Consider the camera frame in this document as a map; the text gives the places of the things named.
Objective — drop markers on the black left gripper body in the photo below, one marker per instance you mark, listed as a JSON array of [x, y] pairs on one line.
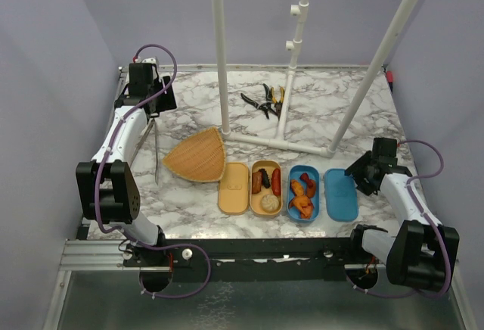
[[165, 101]]

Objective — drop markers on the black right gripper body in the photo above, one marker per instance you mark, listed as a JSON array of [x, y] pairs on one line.
[[361, 169]]

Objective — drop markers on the blue lunch box lid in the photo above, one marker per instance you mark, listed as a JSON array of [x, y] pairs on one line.
[[340, 196]]

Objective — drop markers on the metal food tongs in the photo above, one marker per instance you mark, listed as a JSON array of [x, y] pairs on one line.
[[149, 139]]

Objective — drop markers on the brown fried patty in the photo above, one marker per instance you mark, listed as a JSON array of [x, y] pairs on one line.
[[311, 190]]

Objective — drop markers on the orange fried chicken piece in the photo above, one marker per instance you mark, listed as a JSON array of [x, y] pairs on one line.
[[306, 212]]

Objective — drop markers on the orange chicken wing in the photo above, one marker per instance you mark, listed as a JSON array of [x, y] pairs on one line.
[[297, 188]]

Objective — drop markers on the orange fried shrimp piece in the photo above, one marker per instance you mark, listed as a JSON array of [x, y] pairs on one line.
[[300, 202]]

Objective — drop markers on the red sausage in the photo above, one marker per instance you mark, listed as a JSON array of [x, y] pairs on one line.
[[276, 182]]

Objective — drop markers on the woven bamboo basket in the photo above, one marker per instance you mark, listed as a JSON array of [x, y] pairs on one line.
[[199, 158]]

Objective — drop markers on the black sea cucumber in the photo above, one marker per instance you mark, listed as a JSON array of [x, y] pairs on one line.
[[265, 179]]

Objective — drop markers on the white steamed bun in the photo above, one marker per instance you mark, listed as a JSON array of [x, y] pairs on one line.
[[270, 203]]

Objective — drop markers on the brown sausage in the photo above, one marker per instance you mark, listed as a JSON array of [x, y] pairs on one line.
[[256, 182]]

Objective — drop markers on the beige lunch box lid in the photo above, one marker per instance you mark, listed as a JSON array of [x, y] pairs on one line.
[[234, 189]]

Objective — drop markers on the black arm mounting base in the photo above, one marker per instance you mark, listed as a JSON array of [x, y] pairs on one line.
[[201, 261]]

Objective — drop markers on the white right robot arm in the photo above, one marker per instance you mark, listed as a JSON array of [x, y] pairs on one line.
[[423, 253]]

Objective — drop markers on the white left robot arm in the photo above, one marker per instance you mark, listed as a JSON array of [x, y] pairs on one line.
[[107, 189]]

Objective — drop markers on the blue lunch box base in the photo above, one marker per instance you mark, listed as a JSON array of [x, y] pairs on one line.
[[295, 173]]

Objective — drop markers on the beige lunch box base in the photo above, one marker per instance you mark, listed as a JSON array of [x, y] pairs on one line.
[[255, 199]]

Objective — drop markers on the red clamp at table corner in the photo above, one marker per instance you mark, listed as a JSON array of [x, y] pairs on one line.
[[389, 79]]

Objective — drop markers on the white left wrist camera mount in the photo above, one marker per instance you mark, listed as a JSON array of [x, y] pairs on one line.
[[152, 60]]

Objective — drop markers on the yellow handled pliers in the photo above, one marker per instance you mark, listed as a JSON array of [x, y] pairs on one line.
[[278, 102]]

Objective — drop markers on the aluminium table frame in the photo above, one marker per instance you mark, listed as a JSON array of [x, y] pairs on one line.
[[104, 295]]

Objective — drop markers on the white PVC pipe frame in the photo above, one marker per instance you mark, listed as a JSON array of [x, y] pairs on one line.
[[301, 11]]

